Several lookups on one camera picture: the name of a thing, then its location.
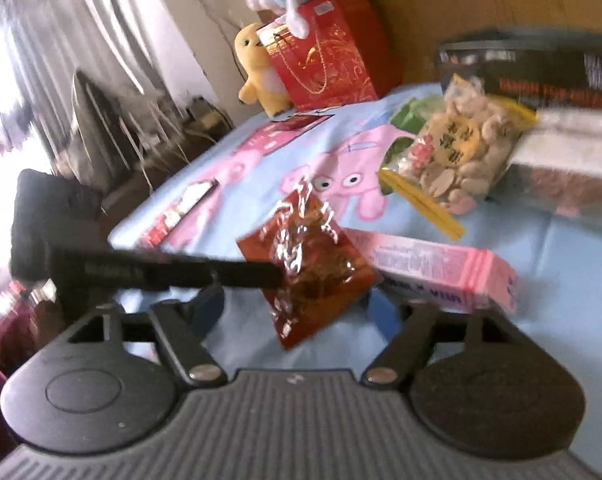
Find red jelly snack bag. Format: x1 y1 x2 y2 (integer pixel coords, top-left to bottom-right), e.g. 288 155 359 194
237 179 380 350

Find pink wafer box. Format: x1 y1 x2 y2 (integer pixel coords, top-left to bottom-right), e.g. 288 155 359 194
345 229 519 314

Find green snack packet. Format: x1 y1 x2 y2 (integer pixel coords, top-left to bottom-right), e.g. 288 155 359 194
390 94 446 134
379 136 415 196

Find yellow peanut snack bag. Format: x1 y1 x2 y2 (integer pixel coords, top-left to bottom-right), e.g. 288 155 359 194
378 74 536 240

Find clear cake package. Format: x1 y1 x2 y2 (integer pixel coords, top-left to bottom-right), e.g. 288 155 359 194
491 107 602 226

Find smartphone in clear case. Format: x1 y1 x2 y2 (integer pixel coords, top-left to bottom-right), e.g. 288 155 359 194
135 179 219 249

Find grey curtain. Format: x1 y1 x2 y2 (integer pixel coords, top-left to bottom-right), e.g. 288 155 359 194
0 0 179 194

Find yellow plush duck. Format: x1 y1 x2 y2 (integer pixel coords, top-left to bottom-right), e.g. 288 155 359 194
234 23 292 118

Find red gift bag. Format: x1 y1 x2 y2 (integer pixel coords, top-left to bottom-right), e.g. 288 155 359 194
258 0 402 112

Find black cardboard box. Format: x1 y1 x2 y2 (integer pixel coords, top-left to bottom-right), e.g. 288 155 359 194
435 26 602 110

